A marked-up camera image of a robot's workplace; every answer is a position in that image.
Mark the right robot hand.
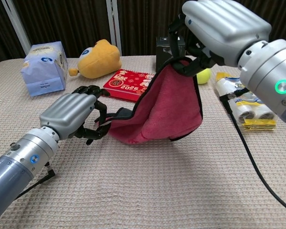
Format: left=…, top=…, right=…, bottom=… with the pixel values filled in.
left=168, top=0, right=272, bottom=77

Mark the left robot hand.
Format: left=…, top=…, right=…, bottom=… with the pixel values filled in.
left=39, top=85, right=112, bottom=146

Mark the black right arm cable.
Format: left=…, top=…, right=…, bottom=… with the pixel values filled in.
left=219, top=87, right=286, bottom=215

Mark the black cardboard box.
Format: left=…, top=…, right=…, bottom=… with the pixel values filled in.
left=155, top=36, right=189, bottom=72

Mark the pack of plastic bag rolls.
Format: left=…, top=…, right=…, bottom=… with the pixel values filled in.
left=215, top=72, right=277, bottom=132

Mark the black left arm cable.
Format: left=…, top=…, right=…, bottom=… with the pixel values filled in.
left=14, top=163, right=57, bottom=201

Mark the yellow-green tennis ball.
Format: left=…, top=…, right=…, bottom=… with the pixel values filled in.
left=196, top=68, right=212, bottom=85

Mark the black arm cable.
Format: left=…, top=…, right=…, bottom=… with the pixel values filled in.
left=14, top=163, right=57, bottom=201
left=219, top=87, right=286, bottom=215

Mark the white metal frame post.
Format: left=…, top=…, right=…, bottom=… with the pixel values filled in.
left=1, top=0, right=31, bottom=59
left=105, top=0, right=123, bottom=57

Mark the grey and pink towel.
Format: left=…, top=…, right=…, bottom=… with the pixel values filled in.
left=95, top=57, right=204, bottom=146

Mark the red 2026 desk calendar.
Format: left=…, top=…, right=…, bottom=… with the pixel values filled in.
left=102, top=68, right=155, bottom=104

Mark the yellow plush toy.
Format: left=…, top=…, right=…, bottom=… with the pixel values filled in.
left=68, top=39, right=123, bottom=80

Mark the beige woven tablecloth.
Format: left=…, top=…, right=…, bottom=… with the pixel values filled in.
left=0, top=55, right=286, bottom=229

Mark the dark pleated partition curtain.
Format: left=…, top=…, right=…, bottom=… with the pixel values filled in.
left=0, top=0, right=286, bottom=69

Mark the light blue tissue pack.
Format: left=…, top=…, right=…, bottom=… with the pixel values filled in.
left=20, top=41, right=69, bottom=97

